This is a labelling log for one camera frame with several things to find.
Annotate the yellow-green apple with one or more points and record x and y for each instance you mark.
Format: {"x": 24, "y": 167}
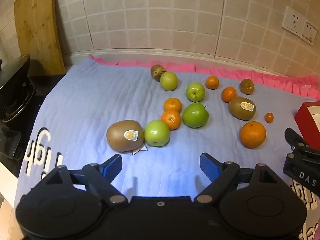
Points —
{"x": 169, "y": 81}

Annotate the dark brown round fruit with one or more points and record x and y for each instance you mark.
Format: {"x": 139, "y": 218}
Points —
{"x": 247, "y": 86}

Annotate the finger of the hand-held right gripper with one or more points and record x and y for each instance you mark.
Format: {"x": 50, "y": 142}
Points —
{"x": 293, "y": 138}

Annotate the mandarin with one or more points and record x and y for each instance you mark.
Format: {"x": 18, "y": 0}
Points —
{"x": 228, "y": 94}
{"x": 212, "y": 82}
{"x": 171, "y": 119}
{"x": 172, "y": 105}

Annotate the small green apple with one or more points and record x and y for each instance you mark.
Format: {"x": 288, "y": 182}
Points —
{"x": 195, "y": 92}

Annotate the black wok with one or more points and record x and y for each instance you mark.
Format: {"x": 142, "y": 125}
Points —
{"x": 13, "y": 72}

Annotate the black gas stove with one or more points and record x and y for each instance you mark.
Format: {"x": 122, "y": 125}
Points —
{"x": 15, "y": 110}

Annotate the wooden cutting board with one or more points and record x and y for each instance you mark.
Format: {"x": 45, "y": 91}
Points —
{"x": 37, "y": 30}

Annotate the tiny kumquat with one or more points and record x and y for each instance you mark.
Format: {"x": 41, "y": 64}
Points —
{"x": 269, "y": 117}

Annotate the white wall socket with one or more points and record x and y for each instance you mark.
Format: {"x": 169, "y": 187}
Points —
{"x": 309, "y": 32}
{"x": 292, "y": 20}

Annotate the blue blanket with pink frill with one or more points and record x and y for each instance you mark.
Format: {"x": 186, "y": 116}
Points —
{"x": 87, "y": 100}

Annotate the kiwi with sticker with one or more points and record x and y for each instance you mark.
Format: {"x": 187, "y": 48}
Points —
{"x": 240, "y": 108}
{"x": 120, "y": 136}

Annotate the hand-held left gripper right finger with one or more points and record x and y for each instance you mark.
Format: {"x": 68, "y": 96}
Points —
{"x": 208, "y": 166}

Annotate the large orange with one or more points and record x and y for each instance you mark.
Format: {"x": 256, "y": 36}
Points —
{"x": 252, "y": 134}

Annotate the striped brown round fruit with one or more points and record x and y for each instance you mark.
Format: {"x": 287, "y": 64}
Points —
{"x": 156, "y": 71}

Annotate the large green apple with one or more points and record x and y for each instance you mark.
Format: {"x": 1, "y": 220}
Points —
{"x": 195, "y": 115}
{"x": 156, "y": 133}

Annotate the red box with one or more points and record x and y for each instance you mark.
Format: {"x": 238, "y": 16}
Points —
{"x": 308, "y": 115}

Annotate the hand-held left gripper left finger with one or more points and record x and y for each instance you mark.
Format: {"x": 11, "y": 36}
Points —
{"x": 113, "y": 166}

